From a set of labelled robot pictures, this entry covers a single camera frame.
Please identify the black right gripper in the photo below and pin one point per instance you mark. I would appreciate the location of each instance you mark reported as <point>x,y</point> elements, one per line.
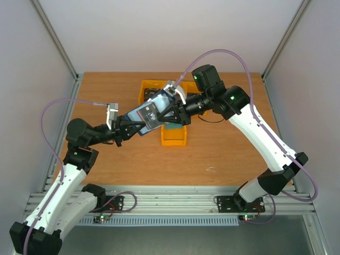
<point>184,112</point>

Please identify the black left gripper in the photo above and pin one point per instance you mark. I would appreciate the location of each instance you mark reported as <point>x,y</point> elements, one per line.
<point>122,128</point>

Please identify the blue card holder wallet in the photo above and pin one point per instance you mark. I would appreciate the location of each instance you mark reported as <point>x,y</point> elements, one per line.
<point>162,99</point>

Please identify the black VIP credit card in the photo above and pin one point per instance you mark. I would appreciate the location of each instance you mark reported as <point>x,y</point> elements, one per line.
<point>148,114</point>

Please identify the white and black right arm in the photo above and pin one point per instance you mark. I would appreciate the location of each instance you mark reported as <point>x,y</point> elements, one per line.
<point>233,104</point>

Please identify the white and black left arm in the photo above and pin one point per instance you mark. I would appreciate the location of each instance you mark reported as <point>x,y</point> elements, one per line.
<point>44,231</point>

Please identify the teal credit card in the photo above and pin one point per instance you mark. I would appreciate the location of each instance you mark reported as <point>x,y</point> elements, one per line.
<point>173,126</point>

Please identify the black credit card in bin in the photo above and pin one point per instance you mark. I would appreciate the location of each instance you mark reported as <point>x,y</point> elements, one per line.
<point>149,93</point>

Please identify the orange bin front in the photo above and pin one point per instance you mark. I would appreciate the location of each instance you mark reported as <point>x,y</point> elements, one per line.
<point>173,138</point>

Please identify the orange bin back left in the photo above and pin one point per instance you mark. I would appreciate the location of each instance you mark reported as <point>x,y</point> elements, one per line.
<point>156,84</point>

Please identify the left controller board with LEDs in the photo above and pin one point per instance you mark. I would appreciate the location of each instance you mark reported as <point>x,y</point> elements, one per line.
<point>100,219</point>

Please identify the controller board with leds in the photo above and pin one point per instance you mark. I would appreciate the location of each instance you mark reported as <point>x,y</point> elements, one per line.
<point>100,219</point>
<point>246,217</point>

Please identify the right controller board with LEDs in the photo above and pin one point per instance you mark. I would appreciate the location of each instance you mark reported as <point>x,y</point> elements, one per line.
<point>246,217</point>

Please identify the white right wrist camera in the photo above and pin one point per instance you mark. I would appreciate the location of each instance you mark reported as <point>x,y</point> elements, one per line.
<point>172,89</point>

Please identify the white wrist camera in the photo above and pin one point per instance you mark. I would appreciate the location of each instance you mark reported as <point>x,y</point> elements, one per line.
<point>111,115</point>
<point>172,89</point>

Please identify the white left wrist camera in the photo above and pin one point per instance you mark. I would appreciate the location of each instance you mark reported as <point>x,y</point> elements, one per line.
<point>111,115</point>

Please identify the aluminium rail frame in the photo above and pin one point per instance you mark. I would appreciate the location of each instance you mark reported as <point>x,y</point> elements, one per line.
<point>198,200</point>

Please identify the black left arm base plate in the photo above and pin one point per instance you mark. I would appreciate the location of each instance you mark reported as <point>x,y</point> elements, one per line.
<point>116,203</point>

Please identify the grey slotted cable duct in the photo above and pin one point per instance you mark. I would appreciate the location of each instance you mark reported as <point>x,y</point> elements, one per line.
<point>145,221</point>

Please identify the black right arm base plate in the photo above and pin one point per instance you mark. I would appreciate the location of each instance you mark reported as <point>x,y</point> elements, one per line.
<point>226,204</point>

